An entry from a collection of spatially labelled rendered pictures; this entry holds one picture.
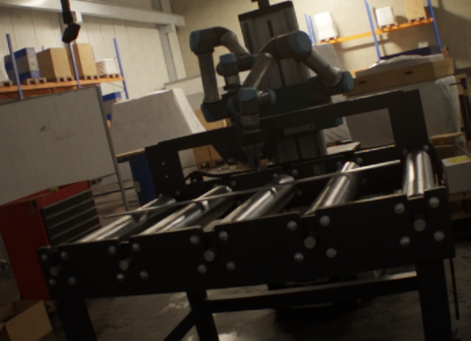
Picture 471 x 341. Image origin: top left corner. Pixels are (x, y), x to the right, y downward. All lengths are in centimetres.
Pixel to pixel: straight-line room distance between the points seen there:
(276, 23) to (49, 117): 422
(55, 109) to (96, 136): 69
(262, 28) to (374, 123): 277
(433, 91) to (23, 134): 470
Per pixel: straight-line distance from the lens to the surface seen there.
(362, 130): 581
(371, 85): 572
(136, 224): 222
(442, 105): 550
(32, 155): 666
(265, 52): 254
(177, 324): 252
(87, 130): 705
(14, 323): 374
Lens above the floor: 125
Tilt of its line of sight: 6 degrees down
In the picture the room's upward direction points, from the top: 13 degrees counter-clockwise
